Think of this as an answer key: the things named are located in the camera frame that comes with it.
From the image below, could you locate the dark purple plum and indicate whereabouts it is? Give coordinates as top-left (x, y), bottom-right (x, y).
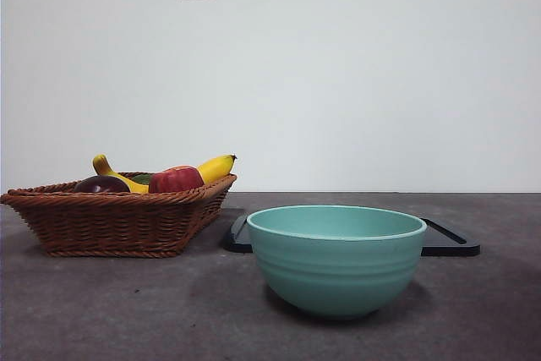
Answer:
top-left (74, 175), bottom-right (132, 194)

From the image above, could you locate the yellow banana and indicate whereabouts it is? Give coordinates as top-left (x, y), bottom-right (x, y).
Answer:
top-left (92, 153), bottom-right (238, 195)

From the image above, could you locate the red apple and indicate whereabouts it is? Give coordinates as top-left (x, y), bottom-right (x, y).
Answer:
top-left (148, 165), bottom-right (205, 194)

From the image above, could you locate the teal ribbed bowl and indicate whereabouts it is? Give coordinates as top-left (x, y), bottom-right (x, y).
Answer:
top-left (246, 205), bottom-right (429, 322)

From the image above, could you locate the brown wicker basket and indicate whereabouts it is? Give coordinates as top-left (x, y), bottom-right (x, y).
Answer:
top-left (0, 172), bottom-right (238, 259)

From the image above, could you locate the black rectangular tray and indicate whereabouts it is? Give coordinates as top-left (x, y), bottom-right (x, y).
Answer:
top-left (222, 213), bottom-right (482, 258)

